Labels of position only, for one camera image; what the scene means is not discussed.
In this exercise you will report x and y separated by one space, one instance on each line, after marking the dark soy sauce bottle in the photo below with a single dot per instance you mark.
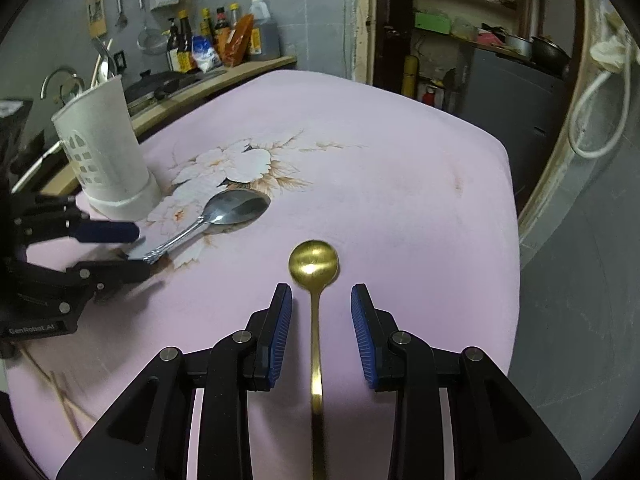
186 60

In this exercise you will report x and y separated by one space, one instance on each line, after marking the black wok pan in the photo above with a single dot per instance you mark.
159 85

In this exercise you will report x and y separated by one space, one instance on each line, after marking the white plastic utensil holder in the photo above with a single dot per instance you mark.
106 158

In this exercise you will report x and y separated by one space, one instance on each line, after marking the steel sink faucet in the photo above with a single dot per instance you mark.
70 85

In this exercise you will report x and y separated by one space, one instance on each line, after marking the white cloth glove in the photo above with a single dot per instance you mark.
612 55

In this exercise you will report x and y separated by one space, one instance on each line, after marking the steel spoon plain handle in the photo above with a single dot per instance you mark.
105 67

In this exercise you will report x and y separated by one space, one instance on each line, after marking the large vinegar jug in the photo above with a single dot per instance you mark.
264 38

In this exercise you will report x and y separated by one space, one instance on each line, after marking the wooden kitchen counter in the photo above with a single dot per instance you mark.
182 102

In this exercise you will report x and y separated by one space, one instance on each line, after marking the dark grey cabinet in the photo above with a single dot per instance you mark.
520 106

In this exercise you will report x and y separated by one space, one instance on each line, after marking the wooden chopstick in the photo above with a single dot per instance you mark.
68 412
77 409

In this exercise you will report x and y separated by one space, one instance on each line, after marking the white blue salt bag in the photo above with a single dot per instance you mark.
204 54

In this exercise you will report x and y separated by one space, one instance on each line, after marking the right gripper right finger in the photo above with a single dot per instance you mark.
394 360

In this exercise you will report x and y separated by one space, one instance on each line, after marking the gold brass spoon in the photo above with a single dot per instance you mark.
314 266

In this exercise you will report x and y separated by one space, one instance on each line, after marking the steel spoon ornate handle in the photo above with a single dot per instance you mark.
229 209

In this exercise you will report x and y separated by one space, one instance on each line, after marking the green box on shelf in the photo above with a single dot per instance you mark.
432 22

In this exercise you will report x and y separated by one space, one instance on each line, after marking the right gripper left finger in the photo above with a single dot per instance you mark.
247 360

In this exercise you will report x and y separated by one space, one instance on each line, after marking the orange snack bag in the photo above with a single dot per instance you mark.
238 41

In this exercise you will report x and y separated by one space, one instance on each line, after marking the metal pot on cabinet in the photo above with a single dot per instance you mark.
518 45

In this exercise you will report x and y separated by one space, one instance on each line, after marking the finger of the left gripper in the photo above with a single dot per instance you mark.
107 231
107 274

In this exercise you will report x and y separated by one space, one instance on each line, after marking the hanging mesh strainer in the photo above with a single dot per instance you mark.
150 41

